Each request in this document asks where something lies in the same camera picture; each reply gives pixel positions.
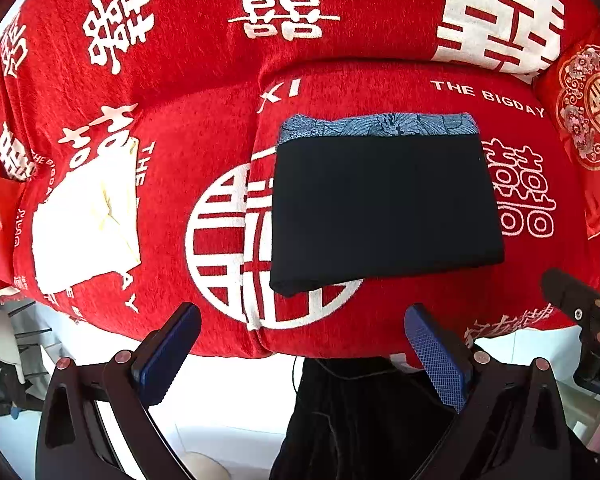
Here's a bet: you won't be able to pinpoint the red embroidered pillow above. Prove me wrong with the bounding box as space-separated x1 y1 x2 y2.
532 21 600 238

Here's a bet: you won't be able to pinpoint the black pants with blue stripes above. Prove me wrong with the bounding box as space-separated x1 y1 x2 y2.
270 113 504 297

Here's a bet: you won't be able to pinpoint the red wedding bed blanket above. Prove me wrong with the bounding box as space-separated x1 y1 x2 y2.
0 0 600 359

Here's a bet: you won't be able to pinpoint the person's black trousers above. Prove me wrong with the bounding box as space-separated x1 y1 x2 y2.
270 358 456 480

